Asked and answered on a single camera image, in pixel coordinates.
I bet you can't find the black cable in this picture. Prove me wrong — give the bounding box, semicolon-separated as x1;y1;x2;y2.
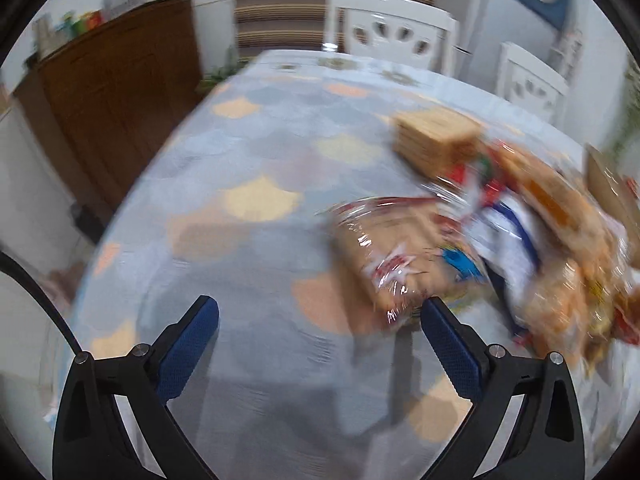
0;252;83;358

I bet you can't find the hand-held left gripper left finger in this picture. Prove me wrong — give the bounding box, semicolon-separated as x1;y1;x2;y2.
52;295;221;480

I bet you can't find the orange bread stick packet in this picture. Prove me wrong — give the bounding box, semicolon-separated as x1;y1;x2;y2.
492;142;616;261

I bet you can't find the brown woven basket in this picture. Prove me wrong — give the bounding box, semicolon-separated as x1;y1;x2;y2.
582;144;640;221

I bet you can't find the dried flower bunch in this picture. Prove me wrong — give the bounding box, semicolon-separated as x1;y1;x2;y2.
607;55;640;161

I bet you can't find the white chair with oval cutouts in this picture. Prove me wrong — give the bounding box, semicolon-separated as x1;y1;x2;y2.
324;0;458;76
495;41;571;123

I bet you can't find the clear packet of golden snacks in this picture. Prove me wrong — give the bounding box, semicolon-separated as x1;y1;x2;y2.
515;255;640;376

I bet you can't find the green container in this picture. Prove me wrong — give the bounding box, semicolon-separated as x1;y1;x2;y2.
57;10;83;38

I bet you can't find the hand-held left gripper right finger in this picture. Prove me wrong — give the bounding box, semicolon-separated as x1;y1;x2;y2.
420;296;586;480

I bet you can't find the white and blue snack packet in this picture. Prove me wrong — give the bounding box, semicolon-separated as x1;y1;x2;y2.
467;200;546;321

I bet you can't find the dark floor object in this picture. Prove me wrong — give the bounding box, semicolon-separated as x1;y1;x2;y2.
70;202;103;246

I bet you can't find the white storage rack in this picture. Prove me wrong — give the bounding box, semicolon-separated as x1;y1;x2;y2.
550;25;586;86

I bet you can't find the green potted plant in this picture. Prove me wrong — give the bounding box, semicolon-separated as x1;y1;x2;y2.
202;50;241;93

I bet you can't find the clear sliced bread pack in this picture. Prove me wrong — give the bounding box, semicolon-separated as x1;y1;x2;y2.
391;110;483;176

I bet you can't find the clear biscuit packet red print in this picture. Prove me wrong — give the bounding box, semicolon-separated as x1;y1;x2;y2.
327;197;483;333

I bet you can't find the brown wooden cabinet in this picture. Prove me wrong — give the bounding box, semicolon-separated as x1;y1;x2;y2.
12;0;203;216

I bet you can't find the white refrigerator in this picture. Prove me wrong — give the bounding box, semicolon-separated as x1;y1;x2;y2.
460;0;556;96

